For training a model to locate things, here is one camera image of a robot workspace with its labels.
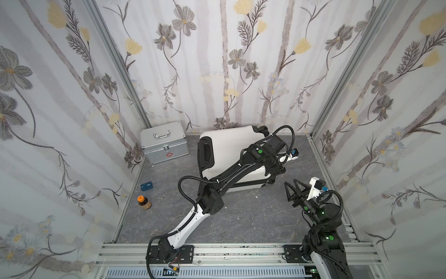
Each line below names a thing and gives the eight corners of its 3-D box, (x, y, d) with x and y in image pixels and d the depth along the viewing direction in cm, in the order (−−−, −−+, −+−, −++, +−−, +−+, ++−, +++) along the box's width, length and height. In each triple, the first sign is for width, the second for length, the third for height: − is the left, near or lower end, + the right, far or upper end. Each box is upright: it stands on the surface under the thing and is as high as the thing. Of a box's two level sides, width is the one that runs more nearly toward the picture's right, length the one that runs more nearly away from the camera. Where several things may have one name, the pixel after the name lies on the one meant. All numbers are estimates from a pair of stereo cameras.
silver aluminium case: (151, 167, 106) (141, 151, 93) (148, 146, 117) (139, 129, 104) (190, 156, 112) (186, 138, 99) (184, 136, 123) (179, 119, 110)
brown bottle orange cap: (143, 209, 89) (135, 202, 82) (145, 203, 91) (138, 195, 84) (151, 209, 89) (144, 202, 82) (152, 203, 91) (146, 195, 84)
